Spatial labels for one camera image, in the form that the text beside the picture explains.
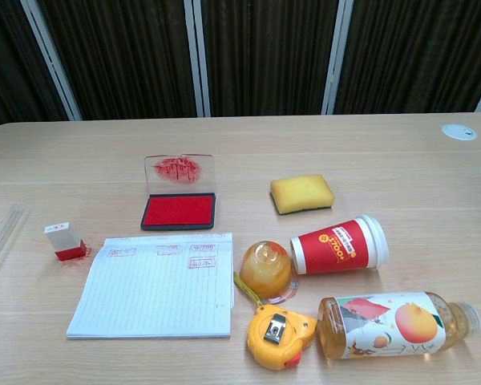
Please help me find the white table cable grommet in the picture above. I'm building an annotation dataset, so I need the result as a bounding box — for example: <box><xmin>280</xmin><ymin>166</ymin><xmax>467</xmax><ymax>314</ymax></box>
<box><xmin>441</xmin><ymin>123</ymin><xmax>478</xmax><ymax>141</ymax></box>

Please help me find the dark ribbed partition panel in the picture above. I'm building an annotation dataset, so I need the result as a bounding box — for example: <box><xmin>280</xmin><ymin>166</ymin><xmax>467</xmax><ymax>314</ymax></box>
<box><xmin>38</xmin><ymin>0</ymin><xmax>197</xmax><ymax>121</ymax></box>
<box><xmin>334</xmin><ymin>0</ymin><xmax>481</xmax><ymax>116</ymax></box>
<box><xmin>0</xmin><ymin>0</ymin><xmax>70</xmax><ymax>133</ymax></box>
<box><xmin>202</xmin><ymin>0</ymin><xmax>340</xmax><ymax>118</ymax></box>

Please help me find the clear acrylic tray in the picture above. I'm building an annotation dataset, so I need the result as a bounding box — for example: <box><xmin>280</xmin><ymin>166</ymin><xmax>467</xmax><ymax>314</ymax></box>
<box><xmin>0</xmin><ymin>203</ymin><xmax>28</xmax><ymax>300</ymax></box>

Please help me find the red ink pad clear lid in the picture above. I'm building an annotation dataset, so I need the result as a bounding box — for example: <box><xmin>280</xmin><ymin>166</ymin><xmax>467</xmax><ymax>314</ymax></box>
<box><xmin>139</xmin><ymin>153</ymin><xmax>218</xmax><ymax>232</ymax></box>

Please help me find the white lined notepad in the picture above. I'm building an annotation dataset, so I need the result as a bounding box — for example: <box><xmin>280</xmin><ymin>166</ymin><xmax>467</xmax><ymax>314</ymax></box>
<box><xmin>66</xmin><ymin>231</ymin><xmax>236</xmax><ymax>341</ymax></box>

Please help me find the yellow sponge green base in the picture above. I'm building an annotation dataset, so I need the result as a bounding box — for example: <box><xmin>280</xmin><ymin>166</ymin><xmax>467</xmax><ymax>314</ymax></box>
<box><xmin>269</xmin><ymin>172</ymin><xmax>336</xmax><ymax>215</ymax></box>

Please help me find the red paper cup white lid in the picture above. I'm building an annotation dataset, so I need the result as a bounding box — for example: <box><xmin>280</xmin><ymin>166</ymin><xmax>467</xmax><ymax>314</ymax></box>
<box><xmin>289</xmin><ymin>214</ymin><xmax>390</xmax><ymax>276</ymax></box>

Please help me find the red and white stamp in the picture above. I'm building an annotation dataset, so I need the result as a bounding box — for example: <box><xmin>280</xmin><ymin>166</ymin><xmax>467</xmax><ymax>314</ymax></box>
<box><xmin>44</xmin><ymin>221</ymin><xmax>87</xmax><ymax>262</ymax></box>

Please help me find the orange fruit jelly cup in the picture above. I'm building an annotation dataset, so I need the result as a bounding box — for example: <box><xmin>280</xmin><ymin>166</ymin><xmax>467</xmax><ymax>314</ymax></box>
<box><xmin>238</xmin><ymin>239</ymin><xmax>301</xmax><ymax>305</ymax></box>

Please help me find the peach juice plastic bottle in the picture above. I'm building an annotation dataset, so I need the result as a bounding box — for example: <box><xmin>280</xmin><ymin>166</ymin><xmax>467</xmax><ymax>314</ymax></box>
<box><xmin>316</xmin><ymin>290</ymin><xmax>481</xmax><ymax>366</ymax></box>

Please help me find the yellow tape measure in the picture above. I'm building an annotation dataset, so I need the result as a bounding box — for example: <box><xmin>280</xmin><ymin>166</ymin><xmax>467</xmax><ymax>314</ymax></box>
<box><xmin>232</xmin><ymin>270</ymin><xmax>318</xmax><ymax>371</ymax></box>

